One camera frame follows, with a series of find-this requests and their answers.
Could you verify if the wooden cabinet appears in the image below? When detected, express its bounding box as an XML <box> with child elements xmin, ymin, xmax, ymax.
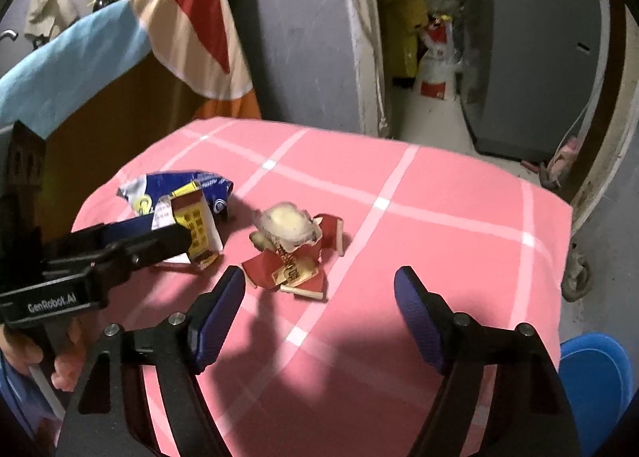
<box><xmin>45</xmin><ymin>55</ymin><xmax>211</xmax><ymax>239</ymax></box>

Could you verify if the beige hanging towel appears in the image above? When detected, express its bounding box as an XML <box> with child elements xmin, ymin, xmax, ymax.
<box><xmin>25</xmin><ymin>0</ymin><xmax>81</xmax><ymax>41</ymax></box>

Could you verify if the grey washing machine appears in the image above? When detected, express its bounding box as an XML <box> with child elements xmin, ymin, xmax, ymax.
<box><xmin>456</xmin><ymin>0</ymin><xmax>603</xmax><ymax>164</ymax></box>

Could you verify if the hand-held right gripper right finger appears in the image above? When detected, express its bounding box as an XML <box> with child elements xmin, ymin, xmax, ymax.
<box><xmin>393</xmin><ymin>266</ymin><xmax>582</xmax><ymax>457</ymax></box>

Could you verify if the yellow and red small carton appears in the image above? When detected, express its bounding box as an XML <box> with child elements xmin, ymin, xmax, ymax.
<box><xmin>152</xmin><ymin>187</ymin><xmax>224</xmax><ymax>271</ymax></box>

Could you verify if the yellow bag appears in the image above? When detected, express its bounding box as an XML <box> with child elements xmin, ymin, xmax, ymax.
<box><xmin>382</xmin><ymin>0</ymin><xmax>433</xmax><ymax>81</ymax></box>

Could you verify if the pink slipper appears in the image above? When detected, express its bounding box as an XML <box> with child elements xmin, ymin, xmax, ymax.
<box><xmin>539</xmin><ymin>136</ymin><xmax>580</xmax><ymax>189</ymax></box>

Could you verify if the red and white bag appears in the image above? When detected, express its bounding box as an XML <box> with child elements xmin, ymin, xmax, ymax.
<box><xmin>418</xmin><ymin>12</ymin><xmax>463</xmax><ymax>103</ymax></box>

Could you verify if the person's left hand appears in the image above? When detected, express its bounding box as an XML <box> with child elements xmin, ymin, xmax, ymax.
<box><xmin>0</xmin><ymin>322</ymin><xmax>87</xmax><ymax>393</ymax></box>

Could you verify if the worn door frame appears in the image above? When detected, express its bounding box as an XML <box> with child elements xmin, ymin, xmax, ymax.
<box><xmin>332</xmin><ymin>0</ymin><xmax>639</xmax><ymax>309</ymax></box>

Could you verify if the light blue cloth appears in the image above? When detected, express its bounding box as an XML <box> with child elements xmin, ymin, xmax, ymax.
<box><xmin>0</xmin><ymin>0</ymin><xmax>151</xmax><ymax>141</ymax></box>

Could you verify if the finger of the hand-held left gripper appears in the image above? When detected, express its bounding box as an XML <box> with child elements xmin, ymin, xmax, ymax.
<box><xmin>97</xmin><ymin>214</ymin><xmax>161</xmax><ymax>239</ymax></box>
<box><xmin>105</xmin><ymin>225</ymin><xmax>193</xmax><ymax>272</ymax></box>

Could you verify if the red and cream striped cloth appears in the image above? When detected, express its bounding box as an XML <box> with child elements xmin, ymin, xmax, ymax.
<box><xmin>131</xmin><ymin>0</ymin><xmax>262</xmax><ymax>121</ymax></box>

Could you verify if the pink plaid cloth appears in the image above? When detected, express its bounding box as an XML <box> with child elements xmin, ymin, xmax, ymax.
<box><xmin>70</xmin><ymin>117</ymin><xmax>573</xmax><ymax>457</ymax></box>

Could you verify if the blue plastic bucket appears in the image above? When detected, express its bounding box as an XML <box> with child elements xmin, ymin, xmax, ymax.
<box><xmin>558</xmin><ymin>333</ymin><xmax>628</xmax><ymax>457</ymax></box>

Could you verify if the red box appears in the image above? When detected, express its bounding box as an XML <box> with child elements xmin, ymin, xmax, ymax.
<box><xmin>242</xmin><ymin>212</ymin><xmax>345</xmax><ymax>302</ymax></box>

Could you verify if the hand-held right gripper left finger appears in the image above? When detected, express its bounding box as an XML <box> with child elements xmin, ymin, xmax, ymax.
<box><xmin>55</xmin><ymin>266</ymin><xmax>246</xmax><ymax>457</ymax></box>

